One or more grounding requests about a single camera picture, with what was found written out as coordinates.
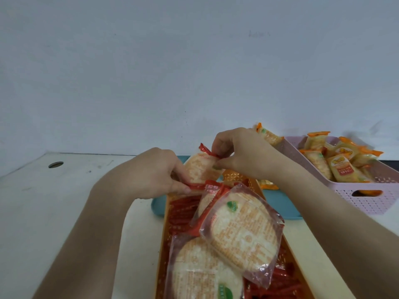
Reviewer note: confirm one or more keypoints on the person's left forearm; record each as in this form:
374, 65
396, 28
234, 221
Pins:
87, 245

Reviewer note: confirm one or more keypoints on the person's left hand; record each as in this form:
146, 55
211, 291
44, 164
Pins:
143, 174

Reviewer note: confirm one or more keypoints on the teal plastic tray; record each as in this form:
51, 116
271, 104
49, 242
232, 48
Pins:
280, 203

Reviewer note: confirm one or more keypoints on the dark round table grommet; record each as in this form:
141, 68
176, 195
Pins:
55, 164

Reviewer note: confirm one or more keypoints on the large clear rice cracker packet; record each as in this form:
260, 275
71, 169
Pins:
243, 230
199, 270

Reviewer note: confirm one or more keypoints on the pile of yellow snack packets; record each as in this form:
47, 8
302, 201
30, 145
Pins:
339, 166

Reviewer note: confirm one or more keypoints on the orange-ended yellow cracker packet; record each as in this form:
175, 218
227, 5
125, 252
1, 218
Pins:
268, 184
271, 136

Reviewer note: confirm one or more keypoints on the person's right forearm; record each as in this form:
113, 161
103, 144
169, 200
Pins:
336, 221

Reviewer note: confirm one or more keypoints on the person's left thumb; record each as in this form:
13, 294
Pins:
177, 187

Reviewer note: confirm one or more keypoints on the person's right hand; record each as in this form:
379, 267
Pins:
249, 155

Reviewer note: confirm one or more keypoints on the small red-edged rice cracker packet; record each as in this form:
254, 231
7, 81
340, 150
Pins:
199, 168

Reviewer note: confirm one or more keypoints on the pink plastic basket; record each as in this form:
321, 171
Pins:
367, 189

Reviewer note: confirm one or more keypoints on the orange plastic basket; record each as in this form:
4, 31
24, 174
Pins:
162, 245

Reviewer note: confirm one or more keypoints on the person's right thumb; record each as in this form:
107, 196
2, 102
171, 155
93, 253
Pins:
225, 165

